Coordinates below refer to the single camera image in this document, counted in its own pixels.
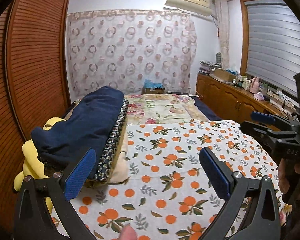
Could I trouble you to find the navy printed t-shirt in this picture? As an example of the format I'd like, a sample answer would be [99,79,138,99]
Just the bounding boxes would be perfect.
[31,86,124,169]

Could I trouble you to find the right hand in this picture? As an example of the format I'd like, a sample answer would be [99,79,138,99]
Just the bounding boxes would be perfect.
[279,159,300,205]

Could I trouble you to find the dark circle pattern folded cloth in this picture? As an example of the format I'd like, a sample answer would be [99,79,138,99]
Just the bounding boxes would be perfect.
[93,99,129,184]

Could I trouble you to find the orange print white sheet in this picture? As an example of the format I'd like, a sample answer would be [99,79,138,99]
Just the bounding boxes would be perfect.
[71,120,279,239]

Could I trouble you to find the pink kettle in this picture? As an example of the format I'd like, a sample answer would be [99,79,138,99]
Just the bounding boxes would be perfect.
[249,76,260,94]

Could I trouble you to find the wooden sideboard cabinet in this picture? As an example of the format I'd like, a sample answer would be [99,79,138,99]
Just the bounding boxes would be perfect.
[196,73,287,124]

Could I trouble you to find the cardboard box on cabinet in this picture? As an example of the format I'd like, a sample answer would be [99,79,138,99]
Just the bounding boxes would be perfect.
[210,68,236,82]

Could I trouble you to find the grey window blind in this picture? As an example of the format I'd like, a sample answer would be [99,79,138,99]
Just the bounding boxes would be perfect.
[245,0,300,96]

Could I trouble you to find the floral beige quilt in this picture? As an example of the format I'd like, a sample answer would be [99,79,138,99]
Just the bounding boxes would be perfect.
[125,94,209,125]

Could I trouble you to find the stack of folded fabrics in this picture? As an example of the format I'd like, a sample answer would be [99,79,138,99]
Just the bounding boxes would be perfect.
[199,61,221,74]

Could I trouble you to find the cardboard box blue contents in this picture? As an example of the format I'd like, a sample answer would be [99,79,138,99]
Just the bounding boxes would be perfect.
[142,79,165,94]

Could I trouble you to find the circle pattern curtain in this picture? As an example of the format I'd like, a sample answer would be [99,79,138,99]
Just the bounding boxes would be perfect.
[66,10,197,98]

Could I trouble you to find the wooden louvered wardrobe door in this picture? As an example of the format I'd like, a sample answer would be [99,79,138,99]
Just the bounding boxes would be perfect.
[0,0,70,233]

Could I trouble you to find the wall air conditioner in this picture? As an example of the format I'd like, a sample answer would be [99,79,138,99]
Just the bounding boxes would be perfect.
[165,0,212,16]

